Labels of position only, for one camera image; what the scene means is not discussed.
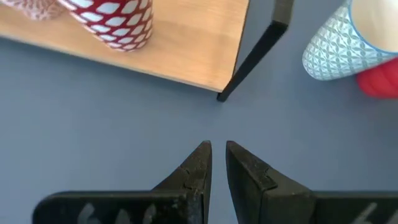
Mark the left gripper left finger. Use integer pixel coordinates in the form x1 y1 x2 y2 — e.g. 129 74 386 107
32 140 213 224

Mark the wooden shelf board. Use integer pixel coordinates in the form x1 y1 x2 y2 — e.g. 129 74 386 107
0 0 250 93

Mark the teal geometric pattern mug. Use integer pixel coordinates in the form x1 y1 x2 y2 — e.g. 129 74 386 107
302 0 398 82

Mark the pink spiral pattern mug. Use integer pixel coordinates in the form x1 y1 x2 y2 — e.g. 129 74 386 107
0 0 68 21

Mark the red mug white handle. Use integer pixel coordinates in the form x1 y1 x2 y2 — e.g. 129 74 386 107
356 57 398 100

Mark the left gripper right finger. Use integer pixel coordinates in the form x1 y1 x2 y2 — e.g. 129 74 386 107
226 140 398 224

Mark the black metal shelf bracket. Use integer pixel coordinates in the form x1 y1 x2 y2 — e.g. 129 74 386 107
216 0 295 103

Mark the red diamond pattern mug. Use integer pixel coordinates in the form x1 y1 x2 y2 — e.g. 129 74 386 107
55 0 154 52

